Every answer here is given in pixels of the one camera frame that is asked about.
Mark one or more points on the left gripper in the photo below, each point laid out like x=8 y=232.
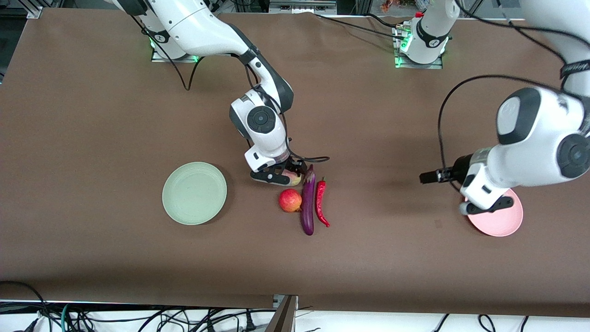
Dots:
x=459 y=170

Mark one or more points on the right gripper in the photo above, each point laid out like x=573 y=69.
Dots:
x=295 y=165

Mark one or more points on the yellow pink peach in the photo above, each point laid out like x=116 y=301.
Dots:
x=295 y=179

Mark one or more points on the red pomegranate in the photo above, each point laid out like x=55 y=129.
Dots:
x=290 y=200

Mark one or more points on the red chili pepper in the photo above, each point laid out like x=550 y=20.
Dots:
x=320 y=198

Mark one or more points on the purple eggplant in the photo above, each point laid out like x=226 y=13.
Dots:
x=307 y=207

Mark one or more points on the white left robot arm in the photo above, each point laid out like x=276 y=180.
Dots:
x=539 y=133

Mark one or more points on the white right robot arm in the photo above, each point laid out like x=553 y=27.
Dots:
x=198 y=27

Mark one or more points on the pink round plate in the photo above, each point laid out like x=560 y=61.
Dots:
x=498 y=226

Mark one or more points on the pale green round plate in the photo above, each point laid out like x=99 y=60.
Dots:
x=194 y=193

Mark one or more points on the brown table cloth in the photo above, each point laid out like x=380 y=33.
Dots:
x=368 y=263

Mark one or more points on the silver metal box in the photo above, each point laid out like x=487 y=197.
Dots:
x=302 y=5

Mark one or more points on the orange red toy pile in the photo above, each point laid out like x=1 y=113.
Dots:
x=396 y=4

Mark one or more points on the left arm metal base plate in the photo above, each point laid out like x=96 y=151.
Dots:
x=415 y=66

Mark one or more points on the grey metal post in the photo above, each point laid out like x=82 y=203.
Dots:
x=283 y=316

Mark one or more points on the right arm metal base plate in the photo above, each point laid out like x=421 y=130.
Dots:
x=159 y=58

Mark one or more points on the aluminium frame corner piece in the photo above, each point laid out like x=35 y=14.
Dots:
x=34 y=10

